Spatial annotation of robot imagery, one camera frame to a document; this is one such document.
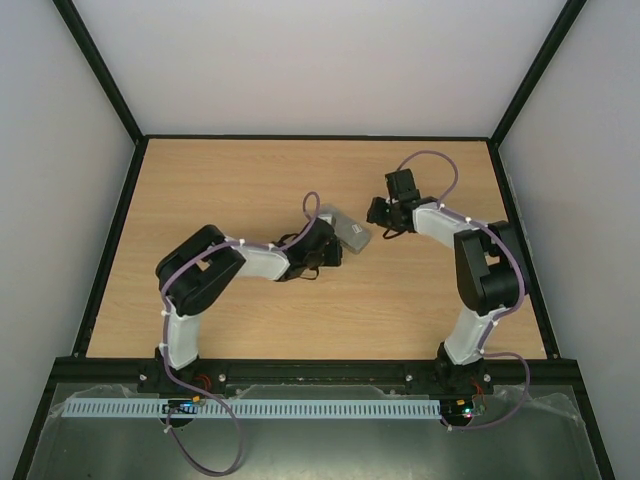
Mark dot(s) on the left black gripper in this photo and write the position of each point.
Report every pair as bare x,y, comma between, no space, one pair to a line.
336,248

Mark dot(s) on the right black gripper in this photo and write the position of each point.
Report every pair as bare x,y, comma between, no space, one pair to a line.
379,212

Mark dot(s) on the grey glasses case green lining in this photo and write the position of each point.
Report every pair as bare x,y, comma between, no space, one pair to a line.
353,235

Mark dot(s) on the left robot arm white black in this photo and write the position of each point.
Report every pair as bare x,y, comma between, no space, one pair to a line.
195,274

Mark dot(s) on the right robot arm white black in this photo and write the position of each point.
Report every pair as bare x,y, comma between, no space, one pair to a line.
490,280

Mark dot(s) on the right controller board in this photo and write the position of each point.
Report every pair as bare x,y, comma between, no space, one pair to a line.
466,408

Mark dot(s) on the controller board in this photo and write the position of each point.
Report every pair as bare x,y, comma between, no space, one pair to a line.
183,406
466,408

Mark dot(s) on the left controller board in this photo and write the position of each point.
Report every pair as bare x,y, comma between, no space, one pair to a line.
183,406

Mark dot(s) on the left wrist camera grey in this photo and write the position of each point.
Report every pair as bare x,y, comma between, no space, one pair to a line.
328,218

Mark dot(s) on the black aluminium frame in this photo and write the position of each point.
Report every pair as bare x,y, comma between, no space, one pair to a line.
553,366

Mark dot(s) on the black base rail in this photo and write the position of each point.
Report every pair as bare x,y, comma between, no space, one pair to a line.
226,377

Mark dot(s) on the light blue slotted cable duct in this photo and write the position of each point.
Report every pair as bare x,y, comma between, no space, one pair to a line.
259,409

